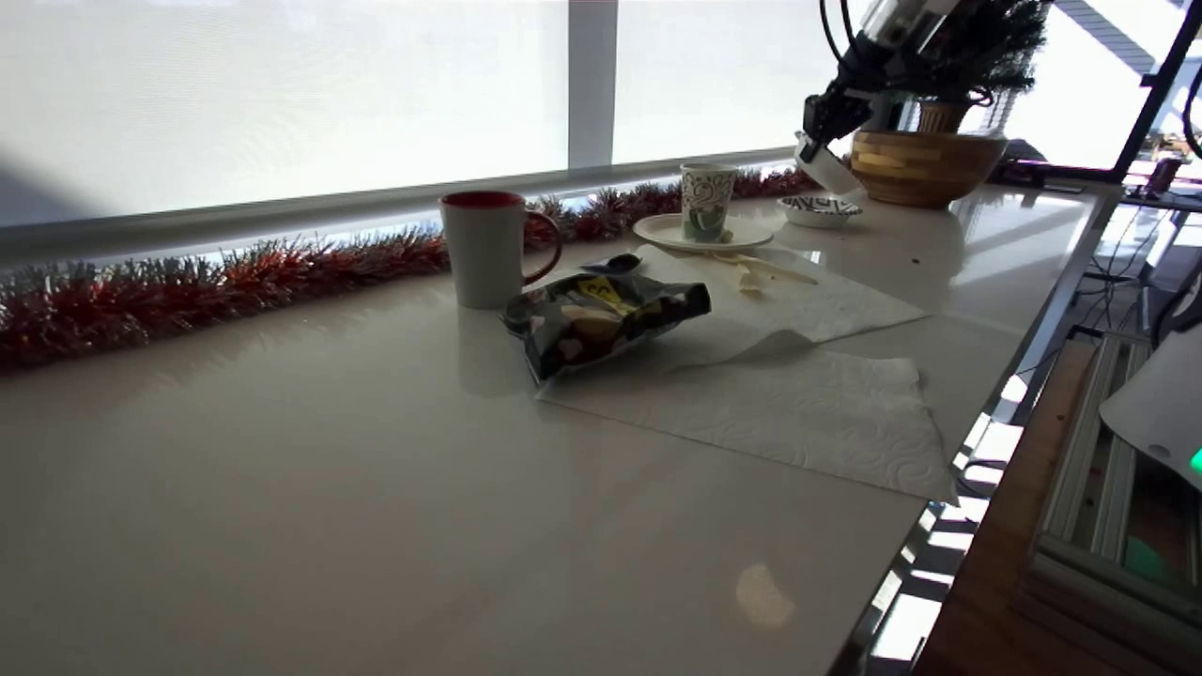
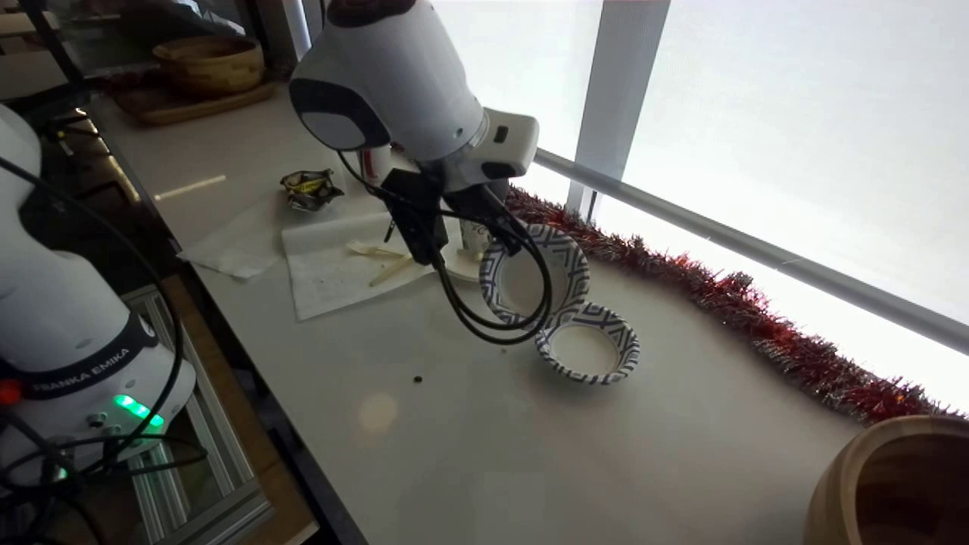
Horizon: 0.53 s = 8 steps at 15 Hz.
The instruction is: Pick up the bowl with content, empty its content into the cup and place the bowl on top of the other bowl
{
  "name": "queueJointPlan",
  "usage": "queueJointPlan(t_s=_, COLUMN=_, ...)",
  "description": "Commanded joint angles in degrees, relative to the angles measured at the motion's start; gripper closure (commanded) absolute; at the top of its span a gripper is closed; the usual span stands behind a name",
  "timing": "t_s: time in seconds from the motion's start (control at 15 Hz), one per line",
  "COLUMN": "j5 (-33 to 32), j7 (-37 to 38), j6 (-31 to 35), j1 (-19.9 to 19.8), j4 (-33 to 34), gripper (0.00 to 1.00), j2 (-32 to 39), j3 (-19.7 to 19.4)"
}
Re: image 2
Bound dark snack bag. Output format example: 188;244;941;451
274;166;346;214

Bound grey metal rack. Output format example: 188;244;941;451
125;285;274;545

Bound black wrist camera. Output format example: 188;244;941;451
379;166;454;271

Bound printed paper cup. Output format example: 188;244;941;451
458;214;492;254

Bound black base cable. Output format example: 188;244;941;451
0;154;208;545

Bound pale wooden cutlery piece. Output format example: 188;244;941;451
363;254;426;291
341;237;413;265

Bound white paper napkin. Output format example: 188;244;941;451
179;201;289;285
277;206;447;323

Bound white round plate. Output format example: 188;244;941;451
426;237;495;287

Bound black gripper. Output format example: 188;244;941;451
447;179;526;247

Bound white mug red interior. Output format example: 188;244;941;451
361;148;393;192

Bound black looped camera cable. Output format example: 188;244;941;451
402;192;558;350

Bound white window mullion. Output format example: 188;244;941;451
564;0;675;221

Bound red silver tinsel garland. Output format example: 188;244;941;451
500;183;965;424

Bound black stand pole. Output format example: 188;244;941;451
17;0;87;103

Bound brown wooden tray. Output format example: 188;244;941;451
102;78;280;132

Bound small brown wooden bowl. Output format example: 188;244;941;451
149;35;265;99

